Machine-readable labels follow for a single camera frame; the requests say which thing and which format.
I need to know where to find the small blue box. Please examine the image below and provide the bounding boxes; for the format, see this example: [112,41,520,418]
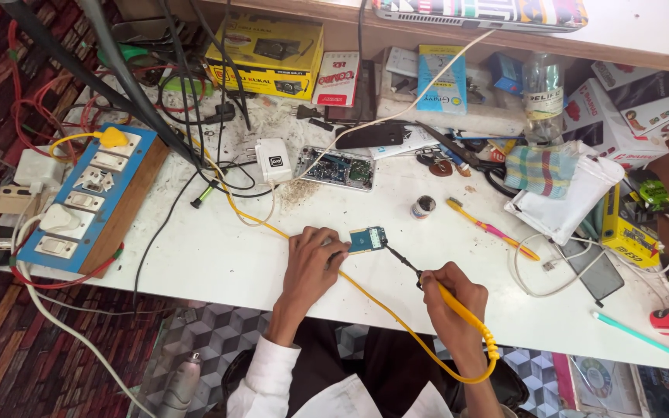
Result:
[487,52,525,97]

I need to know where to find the white red carton box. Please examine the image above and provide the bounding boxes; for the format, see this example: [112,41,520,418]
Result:
[561,78,669,171]

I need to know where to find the person's right hand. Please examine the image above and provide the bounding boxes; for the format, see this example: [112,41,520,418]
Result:
[420,261,490,343]

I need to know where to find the white carton box with pictures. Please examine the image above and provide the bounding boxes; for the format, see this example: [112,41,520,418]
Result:
[591,60,669,138]

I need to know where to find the green black tool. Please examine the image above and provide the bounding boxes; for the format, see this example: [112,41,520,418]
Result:
[631,170,669,216]

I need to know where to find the beige phone frame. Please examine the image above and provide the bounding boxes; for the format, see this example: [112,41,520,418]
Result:
[0,185,36,256]

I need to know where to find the person's black trousers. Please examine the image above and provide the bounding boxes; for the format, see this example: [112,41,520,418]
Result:
[221,318,530,418]

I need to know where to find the white plug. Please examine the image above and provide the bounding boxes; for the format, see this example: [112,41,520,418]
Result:
[39,203,82,234]

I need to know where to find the blue accessory packet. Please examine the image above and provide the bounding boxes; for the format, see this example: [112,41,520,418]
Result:
[416,45,468,115]

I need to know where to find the white plastic bag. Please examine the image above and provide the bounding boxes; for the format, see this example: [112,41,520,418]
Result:
[504,154,626,246]

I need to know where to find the heap of red wires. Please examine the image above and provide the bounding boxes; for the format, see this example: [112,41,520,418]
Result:
[6,20,196,166]

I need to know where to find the checkered cloth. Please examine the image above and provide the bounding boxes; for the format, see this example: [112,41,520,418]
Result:
[504,144,580,200]

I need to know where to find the white square adapter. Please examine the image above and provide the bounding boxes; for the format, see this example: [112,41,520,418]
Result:
[14,149,67,189]

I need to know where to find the yellow tool packet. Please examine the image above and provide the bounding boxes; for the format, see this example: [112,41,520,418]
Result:
[600,183,662,269]

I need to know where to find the yellow plug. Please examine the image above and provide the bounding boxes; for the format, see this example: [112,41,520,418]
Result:
[93,127,130,149]

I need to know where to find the small flux tin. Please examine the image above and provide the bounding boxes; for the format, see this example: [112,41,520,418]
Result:
[410,195,437,221]

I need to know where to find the black phone screen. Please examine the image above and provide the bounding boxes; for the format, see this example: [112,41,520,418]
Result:
[556,238,626,303]

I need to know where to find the yellow pink toothbrush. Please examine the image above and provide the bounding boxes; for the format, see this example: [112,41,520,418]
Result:
[446,197,541,262]

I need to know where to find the clear plastic bottle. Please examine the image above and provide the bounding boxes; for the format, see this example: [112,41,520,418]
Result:
[522,52,565,146]

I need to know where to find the yellow soldering iron cable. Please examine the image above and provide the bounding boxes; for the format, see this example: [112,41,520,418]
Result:
[178,129,501,385]

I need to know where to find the teal pen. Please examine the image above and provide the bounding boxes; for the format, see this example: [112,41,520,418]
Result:
[590,310,669,358]

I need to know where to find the opened phone with circuit board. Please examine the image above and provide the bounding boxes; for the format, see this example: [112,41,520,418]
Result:
[295,146,377,193]

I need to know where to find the white power cable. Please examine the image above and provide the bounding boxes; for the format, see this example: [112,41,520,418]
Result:
[9,214,158,418]

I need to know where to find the small blue circuit board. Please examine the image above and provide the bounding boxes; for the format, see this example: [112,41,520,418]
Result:
[348,226,388,255]

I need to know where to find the black two pin plug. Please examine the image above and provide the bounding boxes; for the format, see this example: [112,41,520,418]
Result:
[289,103,324,121]

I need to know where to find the person's left hand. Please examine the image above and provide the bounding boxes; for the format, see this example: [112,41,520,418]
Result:
[280,226,351,310]

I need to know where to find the white usb cable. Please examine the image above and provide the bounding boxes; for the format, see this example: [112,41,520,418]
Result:
[508,214,669,299]

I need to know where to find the blue switch socket board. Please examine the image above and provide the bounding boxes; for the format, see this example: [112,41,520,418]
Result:
[16,123,172,277]

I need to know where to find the yellow soldering iron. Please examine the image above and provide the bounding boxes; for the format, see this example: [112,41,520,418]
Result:
[384,244,501,363]

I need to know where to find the laptop with patterned cover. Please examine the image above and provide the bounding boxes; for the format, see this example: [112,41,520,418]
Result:
[371,0,590,33]

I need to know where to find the grey metal bottle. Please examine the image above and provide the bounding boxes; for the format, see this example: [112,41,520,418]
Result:
[157,351,203,418]

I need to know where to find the red white small box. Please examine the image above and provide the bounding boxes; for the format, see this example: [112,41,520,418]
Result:
[311,50,362,108]

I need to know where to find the white charger adapter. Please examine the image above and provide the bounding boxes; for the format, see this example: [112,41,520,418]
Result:
[245,138,293,185]

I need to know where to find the black lamp stand arms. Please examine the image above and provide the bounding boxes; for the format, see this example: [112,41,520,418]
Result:
[0,0,202,169]

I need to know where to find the black scissors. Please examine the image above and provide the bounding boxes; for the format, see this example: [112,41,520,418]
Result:
[416,121,521,198]

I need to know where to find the black phone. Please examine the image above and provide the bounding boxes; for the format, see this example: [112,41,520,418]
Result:
[335,122,406,151]

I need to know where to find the person's white shirt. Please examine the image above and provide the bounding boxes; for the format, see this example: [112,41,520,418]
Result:
[226,334,518,418]

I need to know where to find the yellow black carton box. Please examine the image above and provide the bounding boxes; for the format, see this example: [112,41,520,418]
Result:
[204,14,325,102]

